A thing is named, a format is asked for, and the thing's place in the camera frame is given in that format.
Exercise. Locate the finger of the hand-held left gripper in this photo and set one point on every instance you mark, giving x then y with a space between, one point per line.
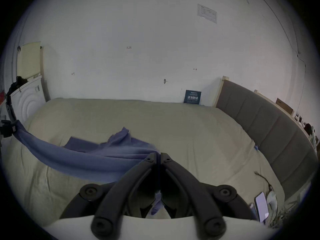
7 129

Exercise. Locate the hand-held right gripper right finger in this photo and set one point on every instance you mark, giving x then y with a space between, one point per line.
185 181

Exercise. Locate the grey padded headboard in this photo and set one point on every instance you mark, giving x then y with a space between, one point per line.
270 129

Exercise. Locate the bed with beige sheet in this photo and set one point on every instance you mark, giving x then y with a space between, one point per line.
155 124

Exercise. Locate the brown carton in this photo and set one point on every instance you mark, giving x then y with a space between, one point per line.
285 106

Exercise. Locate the smartphone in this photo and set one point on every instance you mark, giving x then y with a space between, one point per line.
261 205

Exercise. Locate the dark blue printed card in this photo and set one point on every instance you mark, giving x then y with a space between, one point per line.
192 97

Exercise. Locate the blue garment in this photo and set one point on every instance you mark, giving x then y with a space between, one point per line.
87 159

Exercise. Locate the pale yellow panel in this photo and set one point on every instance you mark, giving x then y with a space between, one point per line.
28 59

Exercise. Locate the white paper sheet on wall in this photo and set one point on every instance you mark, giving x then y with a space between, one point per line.
207 13

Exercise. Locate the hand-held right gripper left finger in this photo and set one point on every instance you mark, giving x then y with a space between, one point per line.
130 181

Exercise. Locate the pale plastic bag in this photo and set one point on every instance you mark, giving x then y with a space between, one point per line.
272 200

